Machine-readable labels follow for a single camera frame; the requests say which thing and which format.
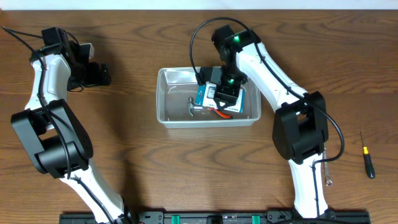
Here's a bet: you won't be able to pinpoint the blue white screwdriver box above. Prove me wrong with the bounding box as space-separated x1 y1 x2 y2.
195 83 246 113

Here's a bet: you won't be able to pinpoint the red handled pliers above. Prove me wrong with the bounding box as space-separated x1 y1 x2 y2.
212 109 233 119

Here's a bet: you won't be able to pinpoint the small steel claw hammer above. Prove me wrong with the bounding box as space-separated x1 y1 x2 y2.
188 96 203 117

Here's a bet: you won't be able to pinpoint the clear plastic container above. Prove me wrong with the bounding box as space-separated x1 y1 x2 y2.
156 67 261 128

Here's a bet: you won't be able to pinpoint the silver combination wrench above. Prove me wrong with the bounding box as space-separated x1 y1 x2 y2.
323 148 333 187

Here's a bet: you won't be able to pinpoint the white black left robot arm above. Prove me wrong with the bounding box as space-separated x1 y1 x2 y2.
11 40 134 223

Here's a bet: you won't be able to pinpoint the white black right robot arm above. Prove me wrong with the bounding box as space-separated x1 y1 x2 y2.
211 26 328 218

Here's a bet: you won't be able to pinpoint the black yellow screwdriver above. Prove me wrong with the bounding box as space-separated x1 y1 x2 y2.
360 131 376 179

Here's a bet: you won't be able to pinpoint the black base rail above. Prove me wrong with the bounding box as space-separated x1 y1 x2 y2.
58 210 371 224

